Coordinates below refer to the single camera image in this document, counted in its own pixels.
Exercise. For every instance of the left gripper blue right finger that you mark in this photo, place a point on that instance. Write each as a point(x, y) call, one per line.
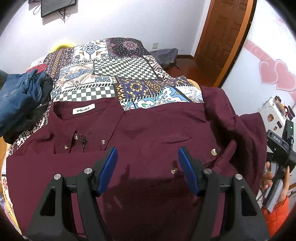
point(191, 169)

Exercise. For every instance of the folded blue jeans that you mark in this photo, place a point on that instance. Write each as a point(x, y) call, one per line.
point(20, 94)

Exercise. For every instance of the maroon button shirt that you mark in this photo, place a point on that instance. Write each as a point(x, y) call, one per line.
point(147, 197)

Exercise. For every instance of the folded black garment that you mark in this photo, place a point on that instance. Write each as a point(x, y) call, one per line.
point(32, 115)

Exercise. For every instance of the wooden door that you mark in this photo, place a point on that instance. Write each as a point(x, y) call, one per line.
point(225, 27)

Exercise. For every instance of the orange sleeve forearm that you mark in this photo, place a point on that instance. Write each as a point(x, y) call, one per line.
point(276, 218)

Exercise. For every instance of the patchwork patterned bed cover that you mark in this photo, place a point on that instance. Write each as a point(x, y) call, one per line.
point(117, 69)

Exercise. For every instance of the yellow foam bed rail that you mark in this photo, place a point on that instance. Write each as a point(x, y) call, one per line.
point(62, 46)

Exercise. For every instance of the small black wall monitor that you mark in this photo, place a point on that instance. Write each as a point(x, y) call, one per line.
point(51, 6)

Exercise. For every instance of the grey backpack on floor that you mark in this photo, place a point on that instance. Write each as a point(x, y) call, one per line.
point(166, 57)

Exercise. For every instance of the wooden lap desk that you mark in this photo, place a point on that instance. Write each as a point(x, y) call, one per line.
point(3, 150)

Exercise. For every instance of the white suitcase with stickers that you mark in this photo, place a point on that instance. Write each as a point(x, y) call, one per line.
point(274, 114)

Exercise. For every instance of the white wardrobe sliding door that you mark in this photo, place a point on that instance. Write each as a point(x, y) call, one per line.
point(265, 67)

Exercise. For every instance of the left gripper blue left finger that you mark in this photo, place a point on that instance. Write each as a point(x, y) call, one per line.
point(107, 170)

